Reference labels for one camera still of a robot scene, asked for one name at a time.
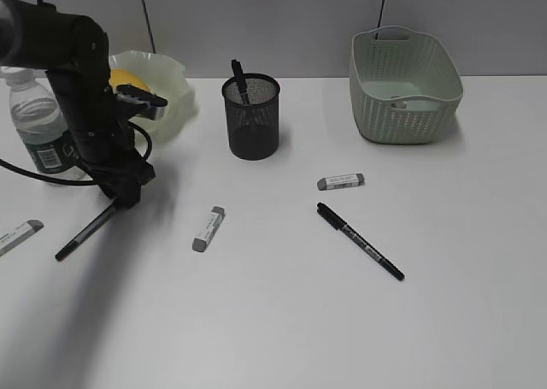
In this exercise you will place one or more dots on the grey white eraser middle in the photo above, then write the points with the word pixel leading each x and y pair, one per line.
pixel 214 219

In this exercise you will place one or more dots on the pale green wavy plate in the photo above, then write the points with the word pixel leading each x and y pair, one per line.
pixel 166 78

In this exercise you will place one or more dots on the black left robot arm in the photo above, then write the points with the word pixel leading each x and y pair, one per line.
pixel 73 51

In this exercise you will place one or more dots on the black marker pen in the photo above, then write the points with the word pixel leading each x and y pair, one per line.
pixel 86 232
pixel 240 81
pixel 340 224

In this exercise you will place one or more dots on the black mesh pen holder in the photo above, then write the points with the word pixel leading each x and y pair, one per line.
pixel 252 129

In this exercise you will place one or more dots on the grey white eraser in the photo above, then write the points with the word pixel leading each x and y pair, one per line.
pixel 340 182
pixel 214 219
pixel 18 235

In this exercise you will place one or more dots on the white waste paper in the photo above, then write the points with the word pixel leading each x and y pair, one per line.
pixel 399 102

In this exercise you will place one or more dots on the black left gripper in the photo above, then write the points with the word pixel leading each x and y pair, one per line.
pixel 122 176

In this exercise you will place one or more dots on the pale green plastic basket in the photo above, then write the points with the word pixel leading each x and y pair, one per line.
pixel 398 61

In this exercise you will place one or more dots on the grey white eraser right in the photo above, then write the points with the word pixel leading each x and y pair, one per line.
pixel 340 182

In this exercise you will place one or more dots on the clear plastic water bottle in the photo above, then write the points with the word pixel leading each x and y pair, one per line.
pixel 39 121

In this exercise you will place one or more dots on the grey white eraser left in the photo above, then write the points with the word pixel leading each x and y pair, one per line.
pixel 18 235

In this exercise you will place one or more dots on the yellow mango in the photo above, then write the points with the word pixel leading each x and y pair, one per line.
pixel 119 76

